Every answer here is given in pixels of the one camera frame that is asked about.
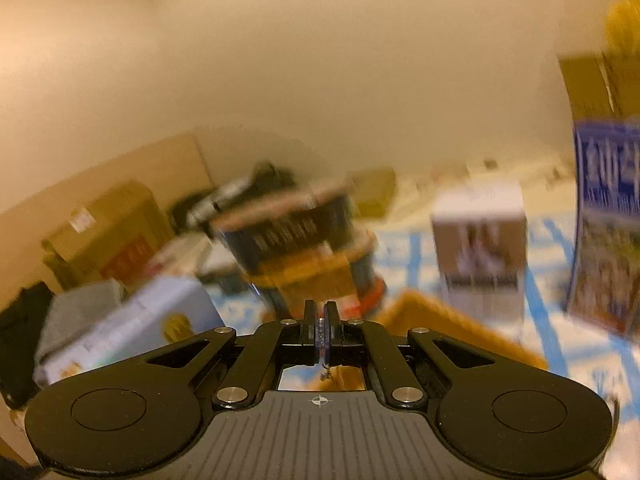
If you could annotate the yellow plastic bag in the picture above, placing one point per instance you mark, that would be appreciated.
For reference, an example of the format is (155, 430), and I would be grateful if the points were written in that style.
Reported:
(625, 20)

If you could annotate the yellow label instant rice bowl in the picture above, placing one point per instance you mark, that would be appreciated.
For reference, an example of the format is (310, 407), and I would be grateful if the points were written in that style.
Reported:
(325, 270)

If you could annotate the red label instant rice bowl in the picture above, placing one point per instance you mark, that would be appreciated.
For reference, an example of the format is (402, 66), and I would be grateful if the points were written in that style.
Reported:
(372, 295)

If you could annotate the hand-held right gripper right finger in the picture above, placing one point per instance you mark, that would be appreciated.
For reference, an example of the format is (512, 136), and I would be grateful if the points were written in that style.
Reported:
(331, 332)

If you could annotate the black instant rice bowl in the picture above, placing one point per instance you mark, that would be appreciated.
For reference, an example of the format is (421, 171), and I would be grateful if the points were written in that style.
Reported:
(290, 230)

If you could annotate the dark cloth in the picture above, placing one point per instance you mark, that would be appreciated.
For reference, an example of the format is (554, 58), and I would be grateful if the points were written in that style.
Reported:
(22, 340)

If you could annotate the landscape print carton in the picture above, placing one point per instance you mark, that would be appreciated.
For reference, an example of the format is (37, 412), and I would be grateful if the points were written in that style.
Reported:
(130, 325)

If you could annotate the small brown cardboard box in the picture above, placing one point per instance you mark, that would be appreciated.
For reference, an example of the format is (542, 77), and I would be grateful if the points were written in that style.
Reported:
(372, 192)

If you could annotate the blue checked tablecloth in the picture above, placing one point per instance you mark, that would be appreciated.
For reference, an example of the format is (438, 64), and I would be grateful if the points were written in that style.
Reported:
(550, 305)

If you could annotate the yellow plastic tray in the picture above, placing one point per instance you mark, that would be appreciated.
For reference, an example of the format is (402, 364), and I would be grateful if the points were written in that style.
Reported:
(425, 315)

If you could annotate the white humidifier box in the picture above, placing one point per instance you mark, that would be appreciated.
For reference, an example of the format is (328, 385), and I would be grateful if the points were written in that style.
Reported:
(480, 255)

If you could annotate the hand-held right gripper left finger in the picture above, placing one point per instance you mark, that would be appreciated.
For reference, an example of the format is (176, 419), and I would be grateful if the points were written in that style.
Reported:
(310, 332)

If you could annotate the large brown cardboard box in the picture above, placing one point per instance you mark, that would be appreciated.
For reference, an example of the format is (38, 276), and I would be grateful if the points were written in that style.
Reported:
(105, 235)

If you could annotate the blue milk carton box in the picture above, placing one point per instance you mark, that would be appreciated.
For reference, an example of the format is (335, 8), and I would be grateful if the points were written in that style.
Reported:
(607, 230)

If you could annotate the open cardboard box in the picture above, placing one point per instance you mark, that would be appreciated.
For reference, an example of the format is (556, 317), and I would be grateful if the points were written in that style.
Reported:
(595, 85)

